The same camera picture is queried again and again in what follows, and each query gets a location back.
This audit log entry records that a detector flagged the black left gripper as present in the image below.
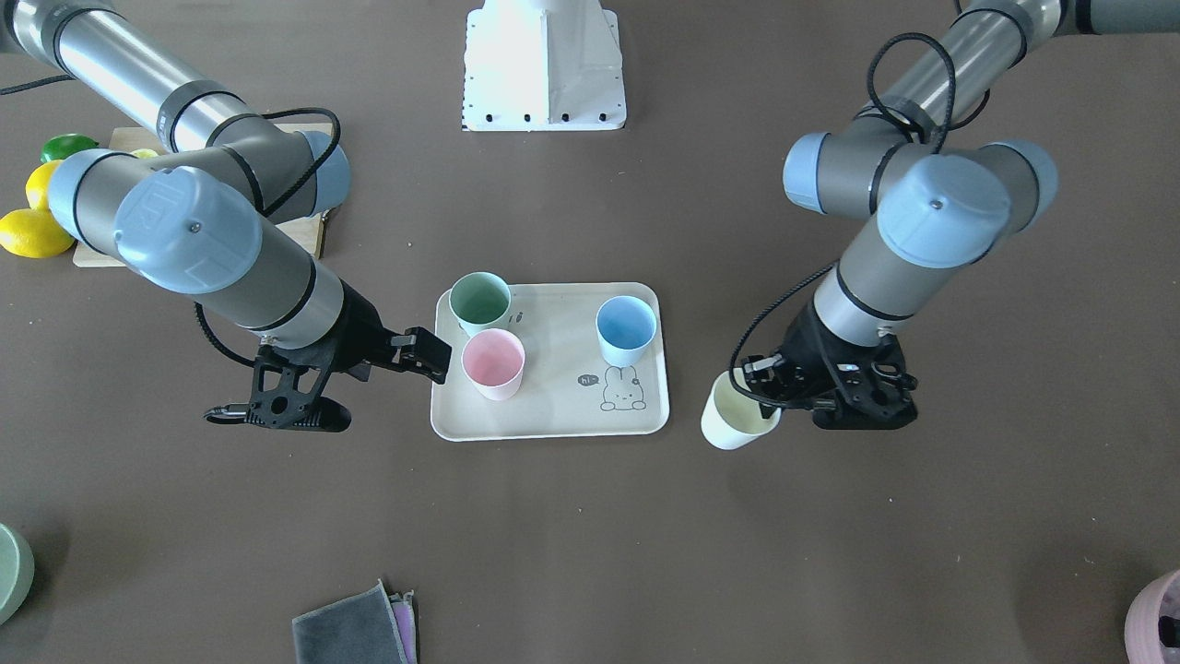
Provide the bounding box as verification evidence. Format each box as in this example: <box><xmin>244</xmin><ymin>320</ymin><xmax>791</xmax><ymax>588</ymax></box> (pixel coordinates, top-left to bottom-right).
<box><xmin>743</xmin><ymin>303</ymin><xmax>876</xmax><ymax>410</ymax></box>

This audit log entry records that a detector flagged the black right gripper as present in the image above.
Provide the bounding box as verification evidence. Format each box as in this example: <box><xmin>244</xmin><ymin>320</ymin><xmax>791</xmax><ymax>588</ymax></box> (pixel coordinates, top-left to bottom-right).
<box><xmin>313</xmin><ymin>282</ymin><xmax>454</xmax><ymax>384</ymax></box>

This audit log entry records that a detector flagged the cream cup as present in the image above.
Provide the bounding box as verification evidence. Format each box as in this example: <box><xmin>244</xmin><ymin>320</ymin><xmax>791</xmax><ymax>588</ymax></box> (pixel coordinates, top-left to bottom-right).
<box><xmin>700</xmin><ymin>369</ymin><xmax>784</xmax><ymax>451</ymax></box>

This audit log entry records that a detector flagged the pink cup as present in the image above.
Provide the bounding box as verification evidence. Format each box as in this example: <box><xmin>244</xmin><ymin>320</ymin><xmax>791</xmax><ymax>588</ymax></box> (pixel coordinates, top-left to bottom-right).
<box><xmin>461</xmin><ymin>328</ymin><xmax>526</xmax><ymax>402</ymax></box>

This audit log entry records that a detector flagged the green cup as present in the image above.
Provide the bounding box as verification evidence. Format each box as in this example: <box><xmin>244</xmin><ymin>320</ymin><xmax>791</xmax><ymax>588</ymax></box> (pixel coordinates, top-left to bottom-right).
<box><xmin>448</xmin><ymin>270</ymin><xmax>513</xmax><ymax>337</ymax></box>

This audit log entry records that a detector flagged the blue cup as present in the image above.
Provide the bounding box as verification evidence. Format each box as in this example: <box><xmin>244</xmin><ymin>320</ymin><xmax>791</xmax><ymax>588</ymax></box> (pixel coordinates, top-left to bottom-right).
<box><xmin>596</xmin><ymin>295</ymin><xmax>657</xmax><ymax>367</ymax></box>

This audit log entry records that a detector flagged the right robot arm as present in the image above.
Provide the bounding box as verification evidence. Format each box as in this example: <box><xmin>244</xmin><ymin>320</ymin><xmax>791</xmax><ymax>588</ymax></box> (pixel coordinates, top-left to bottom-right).
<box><xmin>4</xmin><ymin>1</ymin><xmax>451</xmax><ymax>392</ymax></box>

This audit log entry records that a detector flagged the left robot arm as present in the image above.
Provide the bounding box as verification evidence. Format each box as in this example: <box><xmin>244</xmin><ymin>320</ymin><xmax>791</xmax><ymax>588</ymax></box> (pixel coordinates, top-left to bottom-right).
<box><xmin>725</xmin><ymin>1</ymin><xmax>1176</xmax><ymax>429</ymax></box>

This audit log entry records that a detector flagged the cream rabbit tray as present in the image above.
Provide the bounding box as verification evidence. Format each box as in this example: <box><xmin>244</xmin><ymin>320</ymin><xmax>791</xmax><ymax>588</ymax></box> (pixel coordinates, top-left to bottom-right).
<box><xmin>431</xmin><ymin>282</ymin><xmax>670</xmax><ymax>442</ymax></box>

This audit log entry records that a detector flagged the grey folded cloth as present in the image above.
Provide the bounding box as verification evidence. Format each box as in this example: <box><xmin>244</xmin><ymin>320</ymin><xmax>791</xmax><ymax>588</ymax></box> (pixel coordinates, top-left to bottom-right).
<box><xmin>291</xmin><ymin>583</ymin><xmax>419</xmax><ymax>663</ymax></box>

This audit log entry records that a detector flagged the wooden cutting board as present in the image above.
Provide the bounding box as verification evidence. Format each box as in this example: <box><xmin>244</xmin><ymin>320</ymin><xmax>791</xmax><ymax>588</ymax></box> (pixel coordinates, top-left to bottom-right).
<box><xmin>73</xmin><ymin>121</ymin><xmax>330</xmax><ymax>267</ymax></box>

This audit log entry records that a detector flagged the whole lemon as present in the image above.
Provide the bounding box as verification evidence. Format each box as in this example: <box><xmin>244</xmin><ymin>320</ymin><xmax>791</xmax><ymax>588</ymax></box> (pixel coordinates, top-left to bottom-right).
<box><xmin>1</xmin><ymin>208</ymin><xmax>76</xmax><ymax>259</ymax></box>
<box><xmin>25</xmin><ymin>160</ymin><xmax>63</xmax><ymax>211</ymax></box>

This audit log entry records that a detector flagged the green lime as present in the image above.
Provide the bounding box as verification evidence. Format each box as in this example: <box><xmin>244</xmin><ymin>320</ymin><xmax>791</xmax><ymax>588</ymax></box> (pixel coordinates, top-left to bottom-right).
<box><xmin>41</xmin><ymin>132</ymin><xmax>100</xmax><ymax>163</ymax></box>

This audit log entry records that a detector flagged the green bowl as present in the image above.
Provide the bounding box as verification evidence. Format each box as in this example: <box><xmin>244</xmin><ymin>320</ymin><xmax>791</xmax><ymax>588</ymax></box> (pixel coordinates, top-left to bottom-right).
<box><xmin>0</xmin><ymin>524</ymin><xmax>35</xmax><ymax>623</ymax></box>

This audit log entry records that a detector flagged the pink bowl with ice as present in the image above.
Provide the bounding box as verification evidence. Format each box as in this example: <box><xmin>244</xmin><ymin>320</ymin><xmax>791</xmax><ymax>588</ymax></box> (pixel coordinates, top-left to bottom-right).
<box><xmin>1125</xmin><ymin>570</ymin><xmax>1179</xmax><ymax>663</ymax></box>

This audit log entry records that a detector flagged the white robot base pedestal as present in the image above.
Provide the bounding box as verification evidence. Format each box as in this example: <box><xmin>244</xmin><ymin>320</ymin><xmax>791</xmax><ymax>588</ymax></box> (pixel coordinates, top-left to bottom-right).
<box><xmin>461</xmin><ymin>1</ymin><xmax>628</xmax><ymax>132</ymax></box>

